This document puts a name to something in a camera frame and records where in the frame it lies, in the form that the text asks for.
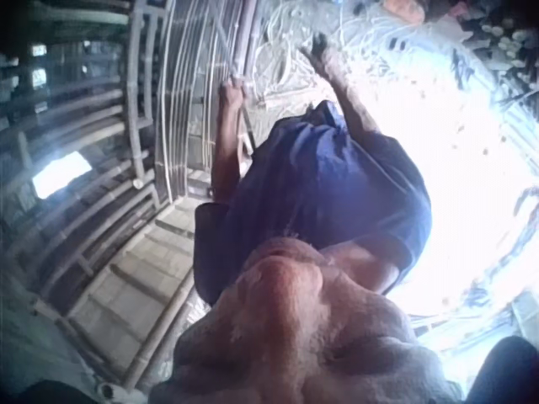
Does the person's left hand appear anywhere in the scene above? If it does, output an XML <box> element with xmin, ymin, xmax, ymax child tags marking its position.
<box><xmin>219</xmin><ymin>77</ymin><xmax>254</xmax><ymax>111</ymax></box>

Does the person's right hand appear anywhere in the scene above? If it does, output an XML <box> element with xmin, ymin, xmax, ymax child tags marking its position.
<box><xmin>300</xmin><ymin>33</ymin><xmax>353</xmax><ymax>88</ymax></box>

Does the thin bamboo strip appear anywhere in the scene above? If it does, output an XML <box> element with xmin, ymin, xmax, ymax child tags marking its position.
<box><xmin>215</xmin><ymin>20</ymin><xmax>256</xmax><ymax>149</ymax></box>

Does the heap of pale rattan strips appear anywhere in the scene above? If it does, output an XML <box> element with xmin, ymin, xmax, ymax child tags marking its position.
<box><xmin>252</xmin><ymin>0</ymin><xmax>392</xmax><ymax>109</ymax></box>

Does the orange object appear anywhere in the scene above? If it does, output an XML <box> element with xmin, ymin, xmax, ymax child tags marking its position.
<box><xmin>382</xmin><ymin>0</ymin><xmax>427</xmax><ymax>24</ymax></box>

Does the heap of dark clutter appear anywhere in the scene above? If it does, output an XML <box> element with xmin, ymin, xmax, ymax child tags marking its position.
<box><xmin>429</xmin><ymin>0</ymin><xmax>539</xmax><ymax>92</ymax></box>

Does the white cloth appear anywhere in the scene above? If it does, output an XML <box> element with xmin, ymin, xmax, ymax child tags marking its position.
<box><xmin>0</xmin><ymin>268</ymin><xmax>127</xmax><ymax>404</ymax></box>

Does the bamboo frame with slats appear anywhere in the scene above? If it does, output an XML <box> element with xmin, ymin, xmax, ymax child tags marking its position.
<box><xmin>125</xmin><ymin>0</ymin><xmax>273</xmax><ymax>204</ymax></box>

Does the bamboo pole wall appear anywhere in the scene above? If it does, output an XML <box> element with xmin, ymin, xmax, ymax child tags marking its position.
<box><xmin>0</xmin><ymin>0</ymin><xmax>199</xmax><ymax>380</ymax></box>

